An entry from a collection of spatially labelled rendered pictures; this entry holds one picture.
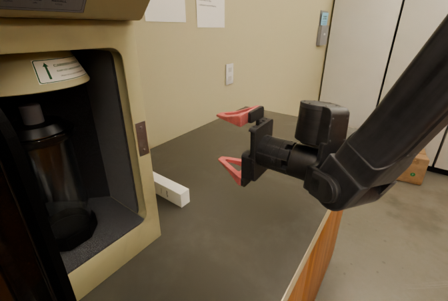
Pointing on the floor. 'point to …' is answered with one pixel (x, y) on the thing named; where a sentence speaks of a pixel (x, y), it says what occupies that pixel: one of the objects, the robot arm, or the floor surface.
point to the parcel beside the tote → (416, 169)
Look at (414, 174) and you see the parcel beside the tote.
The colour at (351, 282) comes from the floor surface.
